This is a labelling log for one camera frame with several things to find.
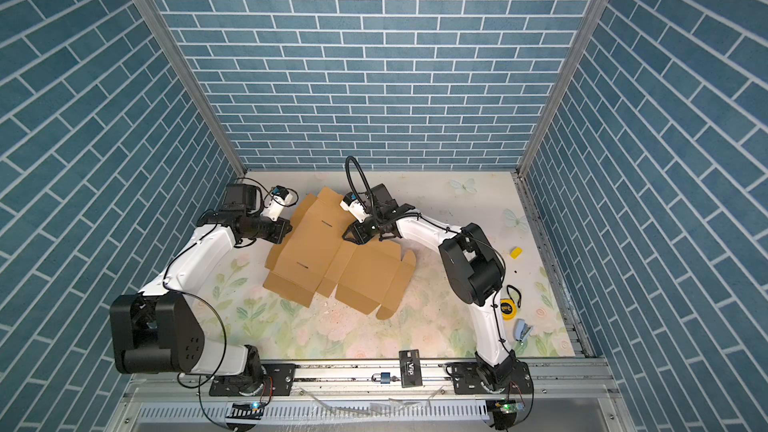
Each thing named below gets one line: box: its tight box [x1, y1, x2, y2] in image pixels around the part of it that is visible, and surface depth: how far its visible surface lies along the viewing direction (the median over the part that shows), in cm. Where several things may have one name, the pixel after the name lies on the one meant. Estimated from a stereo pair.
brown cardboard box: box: [263, 186, 417, 320], surface depth 92 cm
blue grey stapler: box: [513, 318, 533, 342], surface depth 82 cm
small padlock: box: [371, 372, 391, 384], surface depth 76 cm
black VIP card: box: [399, 349, 423, 388], surface depth 77 cm
